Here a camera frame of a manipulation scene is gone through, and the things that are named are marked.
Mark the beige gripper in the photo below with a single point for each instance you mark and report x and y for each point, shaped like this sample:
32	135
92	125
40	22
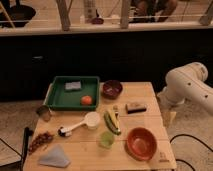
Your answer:
168	115

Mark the wooden board eraser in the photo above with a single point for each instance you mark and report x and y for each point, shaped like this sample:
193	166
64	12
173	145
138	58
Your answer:
135	107

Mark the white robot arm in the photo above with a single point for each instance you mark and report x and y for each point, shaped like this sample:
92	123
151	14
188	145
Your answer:
185	82

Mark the green plastic cup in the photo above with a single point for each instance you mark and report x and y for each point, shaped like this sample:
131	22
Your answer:
106	139

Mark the orange red bowl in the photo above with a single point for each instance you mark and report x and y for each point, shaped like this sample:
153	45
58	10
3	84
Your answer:
141	144

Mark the yellow banana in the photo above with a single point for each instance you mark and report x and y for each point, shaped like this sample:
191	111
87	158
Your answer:
113	118

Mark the green cucumber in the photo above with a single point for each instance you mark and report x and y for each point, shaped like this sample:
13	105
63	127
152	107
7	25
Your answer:
110	125

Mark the dark red bowl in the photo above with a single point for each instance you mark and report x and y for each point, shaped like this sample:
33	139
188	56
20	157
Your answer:
112	89

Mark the white measuring scoop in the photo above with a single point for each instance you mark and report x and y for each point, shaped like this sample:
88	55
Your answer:
91	120

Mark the orange tomato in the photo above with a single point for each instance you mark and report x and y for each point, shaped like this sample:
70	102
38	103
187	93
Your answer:
86	100

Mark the grey sponge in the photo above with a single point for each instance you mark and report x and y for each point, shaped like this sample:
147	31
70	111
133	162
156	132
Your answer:
73	86

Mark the seated person legs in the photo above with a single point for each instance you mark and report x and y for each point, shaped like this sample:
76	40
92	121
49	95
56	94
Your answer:
146	9

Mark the green plastic tray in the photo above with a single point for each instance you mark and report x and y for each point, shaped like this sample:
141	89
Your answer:
63	99

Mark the light blue cloth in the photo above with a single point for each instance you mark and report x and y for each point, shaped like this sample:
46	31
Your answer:
55	157

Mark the dark red object on ledge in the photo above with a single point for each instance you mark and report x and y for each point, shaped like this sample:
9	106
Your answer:
97	21

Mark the red grapes bunch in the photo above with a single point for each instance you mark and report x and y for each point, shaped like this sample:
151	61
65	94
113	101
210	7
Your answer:
40	140

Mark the black round stool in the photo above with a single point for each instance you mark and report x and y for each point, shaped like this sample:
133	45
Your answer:
19	14

